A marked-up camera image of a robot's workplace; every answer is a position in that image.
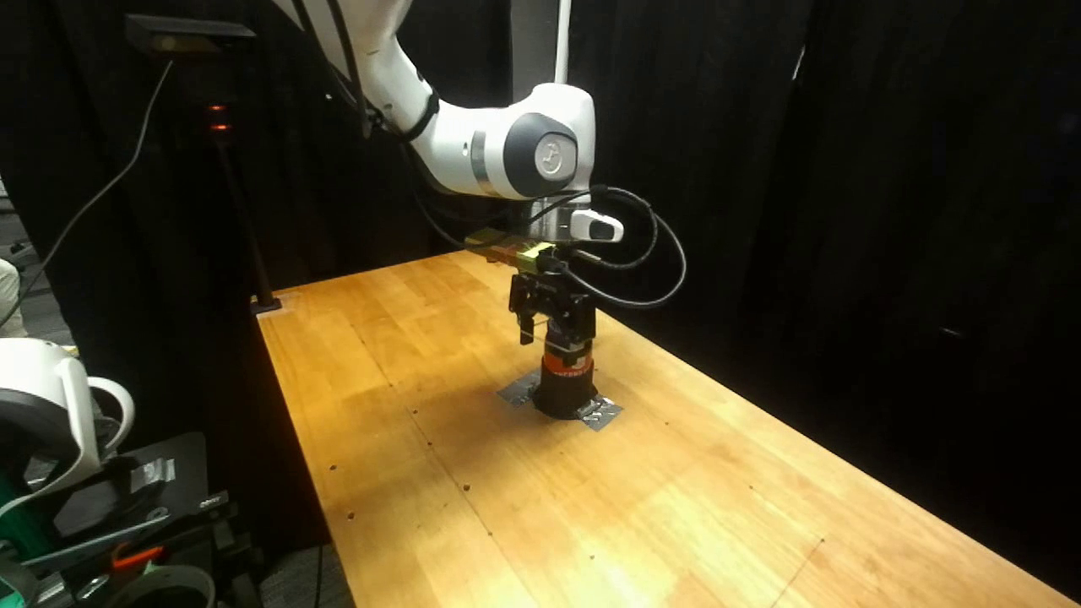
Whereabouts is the orange rubber band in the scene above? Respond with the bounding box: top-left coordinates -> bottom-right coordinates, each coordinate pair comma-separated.
542,354 -> 590,378

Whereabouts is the black camera on tripod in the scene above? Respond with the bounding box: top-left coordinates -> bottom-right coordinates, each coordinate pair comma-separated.
126,13 -> 279,314

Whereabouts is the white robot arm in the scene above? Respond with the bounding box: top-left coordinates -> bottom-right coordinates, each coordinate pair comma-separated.
328,0 -> 595,207

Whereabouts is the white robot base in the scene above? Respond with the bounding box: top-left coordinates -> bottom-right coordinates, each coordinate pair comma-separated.
0,338 -> 135,514

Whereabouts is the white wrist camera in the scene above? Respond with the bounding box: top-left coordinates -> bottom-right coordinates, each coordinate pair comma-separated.
565,208 -> 625,242

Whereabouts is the black looped cable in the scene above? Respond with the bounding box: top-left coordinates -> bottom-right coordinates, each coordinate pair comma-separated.
526,183 -> 691,314

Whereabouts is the dark jar with white lid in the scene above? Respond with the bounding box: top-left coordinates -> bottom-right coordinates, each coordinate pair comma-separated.
533,330 -> 597,419

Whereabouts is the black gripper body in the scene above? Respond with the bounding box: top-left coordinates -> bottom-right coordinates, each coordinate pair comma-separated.
509,270 -> 595,338

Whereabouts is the white vertical pole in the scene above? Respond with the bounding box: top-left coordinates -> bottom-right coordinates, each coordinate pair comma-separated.
555,0 -> 573,85

